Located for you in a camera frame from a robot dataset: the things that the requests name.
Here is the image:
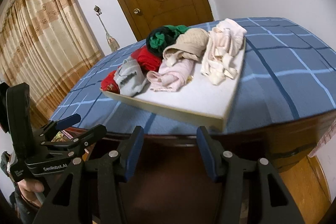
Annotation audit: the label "shallow cardboard tray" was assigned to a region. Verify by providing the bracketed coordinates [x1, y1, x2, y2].
[99, 35, 247, 131]

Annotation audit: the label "pink striped cloth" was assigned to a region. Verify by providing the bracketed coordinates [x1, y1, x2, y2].
[308, 124, 336, 159]

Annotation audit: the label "dark wooden desk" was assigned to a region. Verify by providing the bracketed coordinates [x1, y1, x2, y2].
[52, 109, 336, 224]

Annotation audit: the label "dark wooden drawer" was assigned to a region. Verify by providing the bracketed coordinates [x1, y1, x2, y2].
[89, 139, 265, 224]

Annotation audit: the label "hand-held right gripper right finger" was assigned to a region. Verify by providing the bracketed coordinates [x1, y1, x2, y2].
[196, 126, 302, 224]

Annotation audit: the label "pale pink underwear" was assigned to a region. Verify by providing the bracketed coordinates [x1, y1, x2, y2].
[146, 57, 195, 92]

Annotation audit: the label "cream white underwear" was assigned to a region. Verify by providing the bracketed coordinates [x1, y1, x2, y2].
[200, 18, 248, 86]

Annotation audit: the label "beige curtain tassel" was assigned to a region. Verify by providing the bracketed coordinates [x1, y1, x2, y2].
[98, 14, 120, 52]

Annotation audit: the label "red patterned underwear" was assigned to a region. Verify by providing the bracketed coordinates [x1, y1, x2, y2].
[101, 70, 121, 92]

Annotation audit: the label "plain red underwear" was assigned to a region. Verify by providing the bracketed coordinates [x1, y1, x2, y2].
[131, 46, 163, 73]

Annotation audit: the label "beige dotted sock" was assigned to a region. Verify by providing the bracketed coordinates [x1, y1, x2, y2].
[162, 28, 210, 65]

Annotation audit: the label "beige patterned curtain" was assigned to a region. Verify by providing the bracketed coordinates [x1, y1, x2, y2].
[0, 0, 104, 127]

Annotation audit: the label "blue plaid tablecloth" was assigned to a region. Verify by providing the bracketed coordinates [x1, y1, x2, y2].
[49, 17, 336, 135]

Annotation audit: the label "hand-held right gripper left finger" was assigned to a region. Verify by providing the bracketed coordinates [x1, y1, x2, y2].
[31, 126, 144, 224]

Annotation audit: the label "person's left hand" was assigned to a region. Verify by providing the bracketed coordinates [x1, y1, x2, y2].
[20, 178, 46, 207]

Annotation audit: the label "green and black underwear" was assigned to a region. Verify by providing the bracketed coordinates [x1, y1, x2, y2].
[146, 25, 189, 57]

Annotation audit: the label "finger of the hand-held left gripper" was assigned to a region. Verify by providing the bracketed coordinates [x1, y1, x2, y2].
[39, 124, 108, 159]
[37, 113, 82, 139]

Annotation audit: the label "grey socks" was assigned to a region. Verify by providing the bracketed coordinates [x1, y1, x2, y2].
[113, 57, 149, 97]

